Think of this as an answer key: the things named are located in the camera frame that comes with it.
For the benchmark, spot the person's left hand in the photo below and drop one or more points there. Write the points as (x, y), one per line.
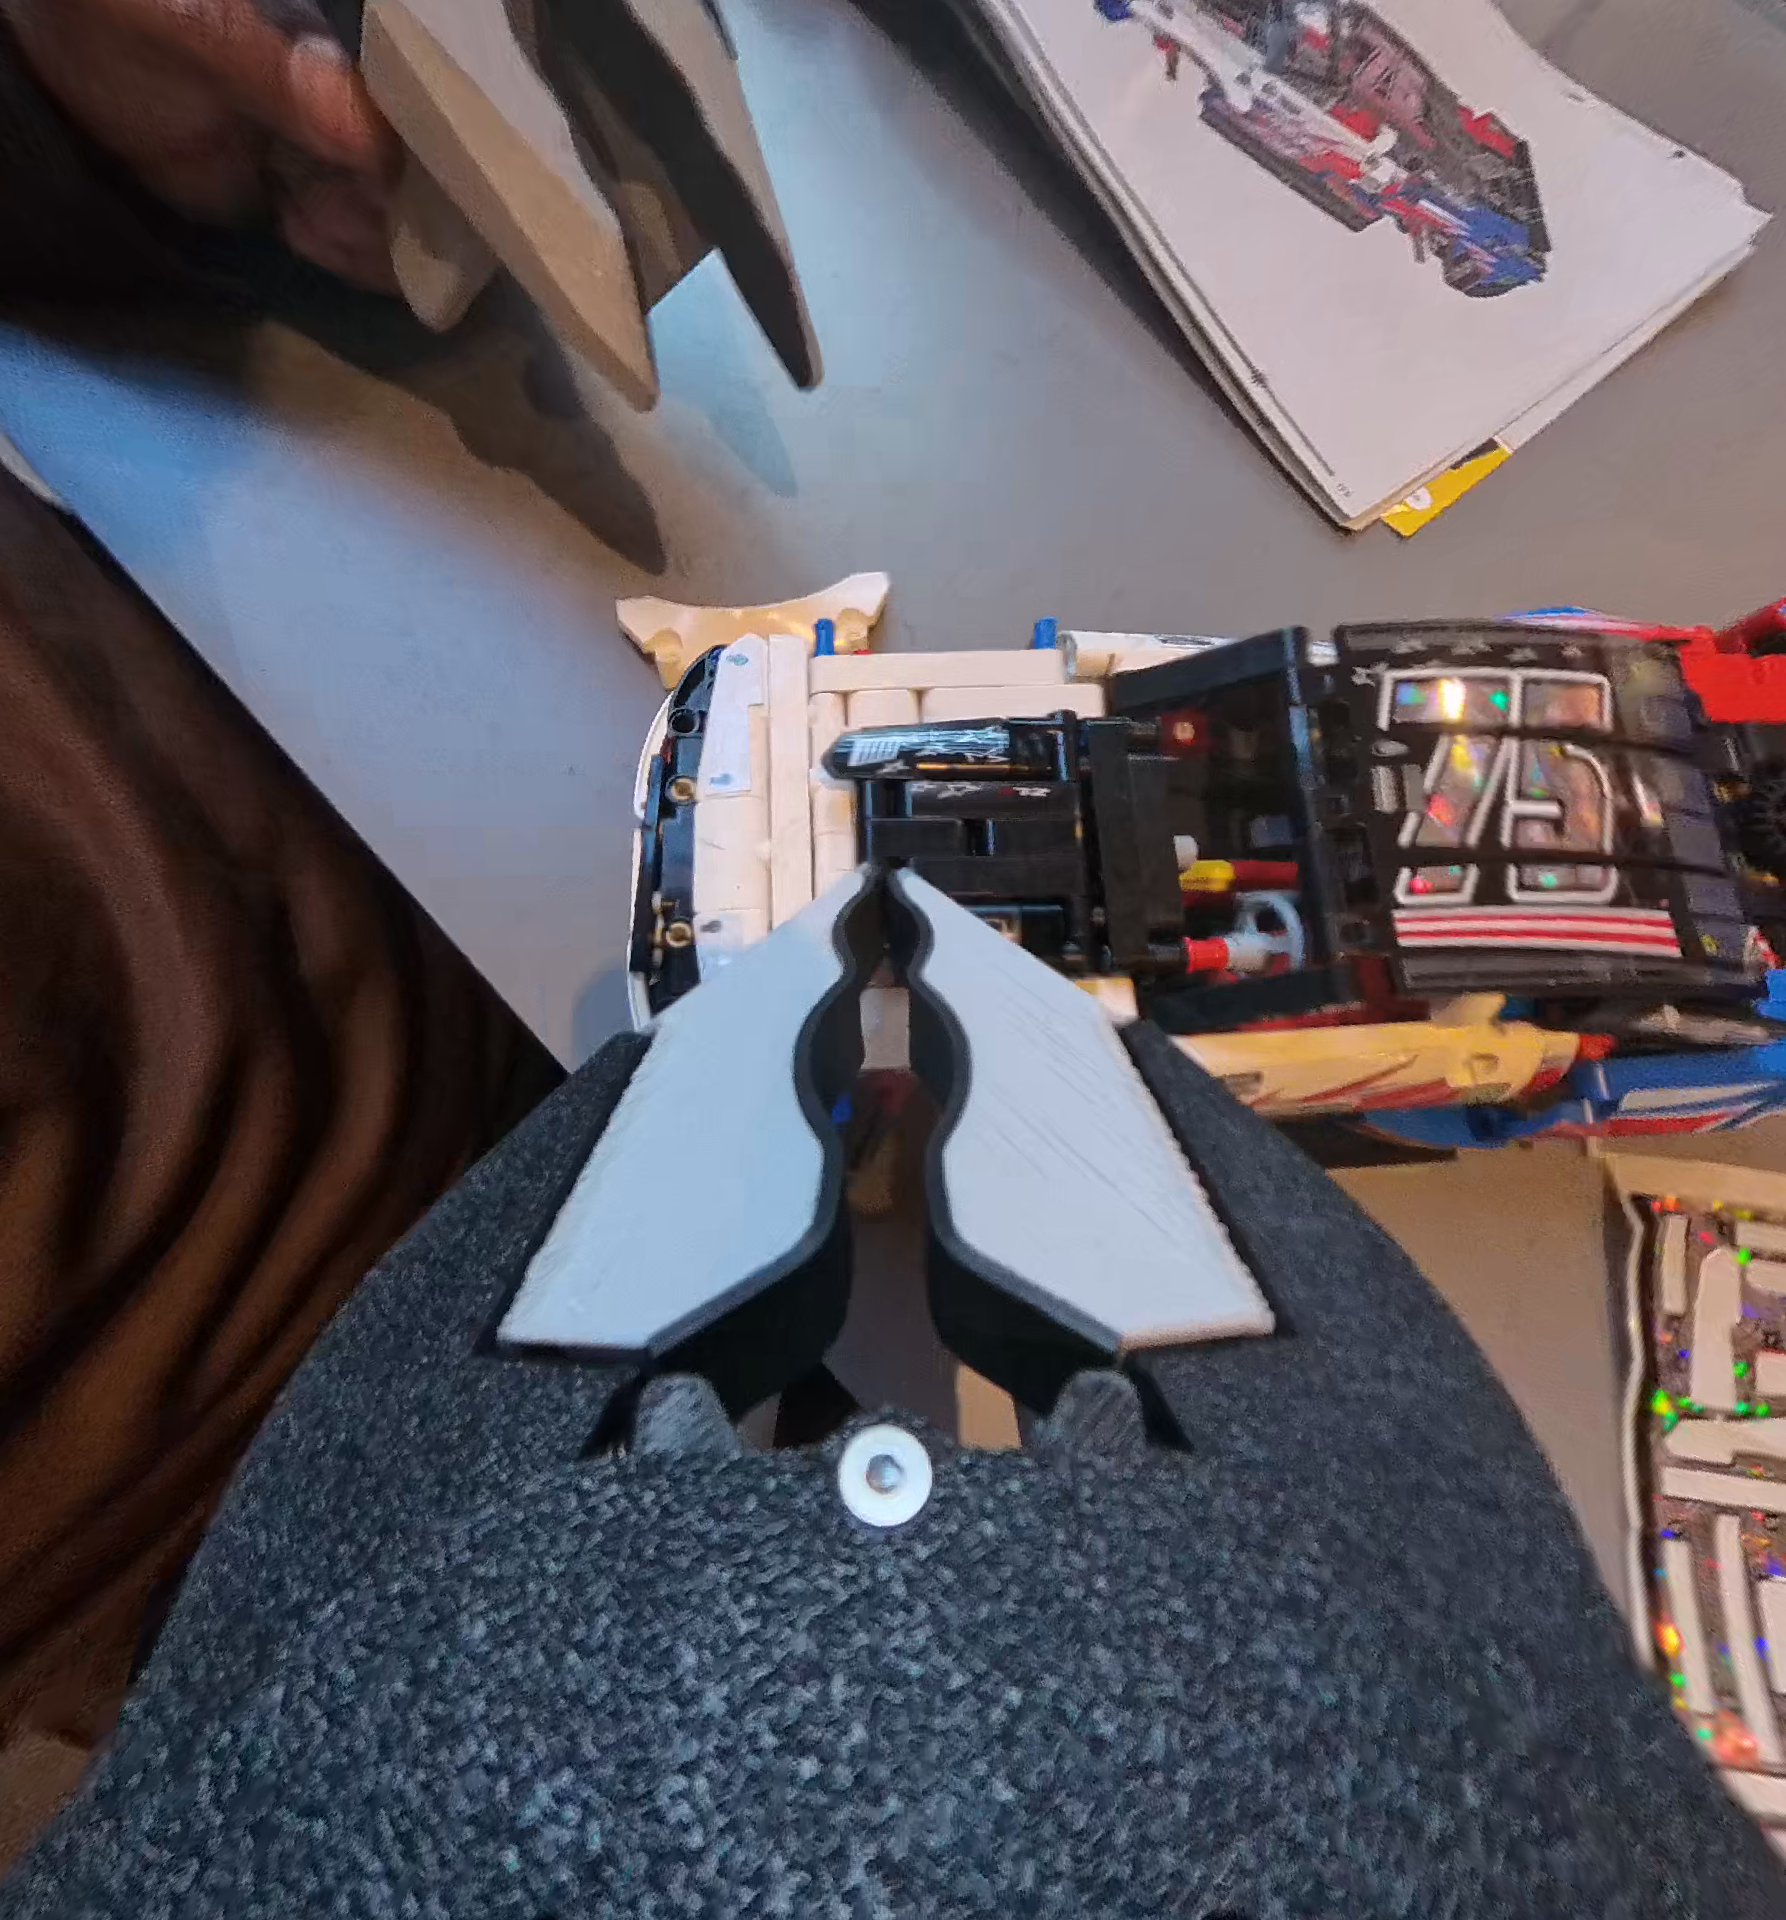
(203, 104)

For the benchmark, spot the yellow booklet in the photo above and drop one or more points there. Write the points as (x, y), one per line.
(1448, 494)

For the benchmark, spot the toy brick race car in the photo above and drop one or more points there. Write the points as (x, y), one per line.
(1282, 841)

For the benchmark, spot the white instruction booklet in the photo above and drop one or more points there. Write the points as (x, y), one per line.
(1282, 301)

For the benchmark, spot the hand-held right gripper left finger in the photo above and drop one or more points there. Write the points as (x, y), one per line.
(698, 1170)

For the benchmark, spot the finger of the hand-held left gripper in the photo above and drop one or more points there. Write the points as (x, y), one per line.
(532, 181)
(713, 135)

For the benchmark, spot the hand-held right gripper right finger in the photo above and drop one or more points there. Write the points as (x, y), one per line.
(1088, 1184)

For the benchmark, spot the holographic sticker sheet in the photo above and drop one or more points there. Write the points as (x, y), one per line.
(1763, 1501)

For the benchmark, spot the grey desk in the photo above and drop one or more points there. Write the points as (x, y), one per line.
(983, 480)

